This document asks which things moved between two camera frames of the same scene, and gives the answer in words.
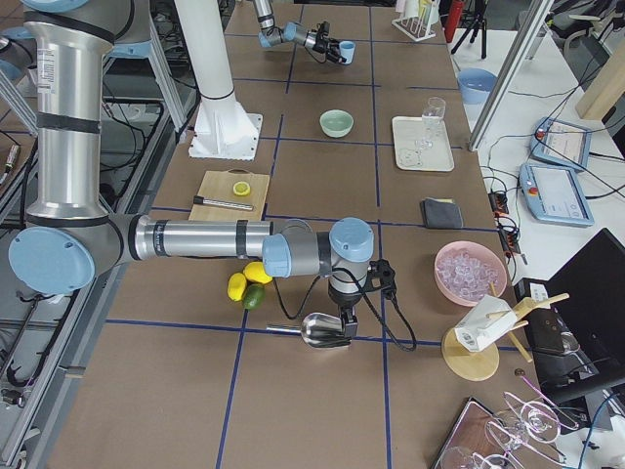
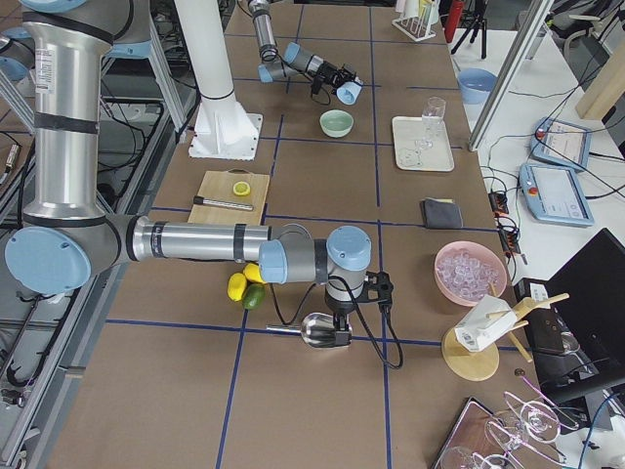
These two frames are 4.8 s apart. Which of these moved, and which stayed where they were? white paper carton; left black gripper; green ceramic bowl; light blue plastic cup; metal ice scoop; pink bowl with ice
Moved: left black gripper; light blue plastic cup
Stayed: green ceramic bowl; white paper carton; pink bowl with ice; metal ice scoop
